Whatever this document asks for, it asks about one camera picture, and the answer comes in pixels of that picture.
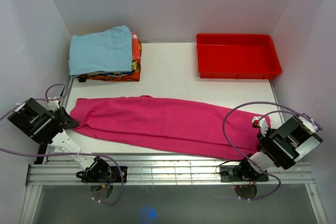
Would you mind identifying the folded orange patterned trousers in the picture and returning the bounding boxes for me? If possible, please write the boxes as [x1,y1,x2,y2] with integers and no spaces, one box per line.
[77,33,142,82]

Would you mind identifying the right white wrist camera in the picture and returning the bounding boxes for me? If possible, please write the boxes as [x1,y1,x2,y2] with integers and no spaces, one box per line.
[251,116,270,136]

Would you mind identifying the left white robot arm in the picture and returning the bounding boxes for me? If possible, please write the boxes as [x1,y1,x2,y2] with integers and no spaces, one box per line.
[7,98,112,183]

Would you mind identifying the red plastic tray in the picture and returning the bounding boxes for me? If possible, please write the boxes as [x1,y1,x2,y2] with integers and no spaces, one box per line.
[196,34,282,80]

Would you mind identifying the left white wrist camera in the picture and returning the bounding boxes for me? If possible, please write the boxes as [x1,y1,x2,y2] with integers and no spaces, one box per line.
[48,99,60,111]

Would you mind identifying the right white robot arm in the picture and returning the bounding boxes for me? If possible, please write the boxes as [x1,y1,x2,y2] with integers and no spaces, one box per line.
[236,115,323,182]

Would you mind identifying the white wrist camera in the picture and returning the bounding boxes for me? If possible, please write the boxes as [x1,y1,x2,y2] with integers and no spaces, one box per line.
[251,116,270,136]
[48,99,60,111]

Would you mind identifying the aluminium rail frame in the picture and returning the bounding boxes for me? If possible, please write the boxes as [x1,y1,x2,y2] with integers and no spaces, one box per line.
[19,77,329,224]

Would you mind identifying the pink trousers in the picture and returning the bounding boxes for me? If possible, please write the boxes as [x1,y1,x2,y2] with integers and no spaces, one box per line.
[70,95,259,159]

